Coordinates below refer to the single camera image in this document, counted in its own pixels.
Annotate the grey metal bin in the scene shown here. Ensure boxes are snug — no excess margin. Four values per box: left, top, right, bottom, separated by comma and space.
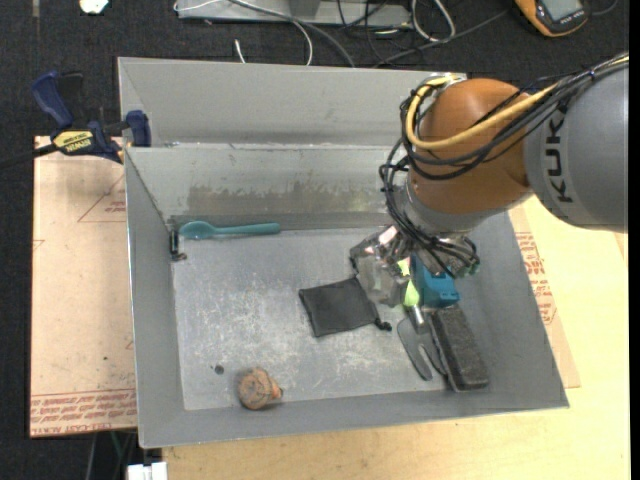
117, 56, 571, 450

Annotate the black cloth pouch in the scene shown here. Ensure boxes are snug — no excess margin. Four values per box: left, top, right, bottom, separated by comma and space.
298, 276, 394, 339

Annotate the brown cardboard board red print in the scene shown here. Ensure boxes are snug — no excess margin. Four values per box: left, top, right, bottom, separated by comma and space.
28, 135, 582, 439

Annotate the brown round lumpy toy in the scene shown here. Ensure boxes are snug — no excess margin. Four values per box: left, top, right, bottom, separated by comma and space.
236, 366, 284, 411

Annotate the teal plastic spoon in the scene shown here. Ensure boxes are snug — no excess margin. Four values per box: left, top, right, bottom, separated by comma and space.
178, 220, 282, 242

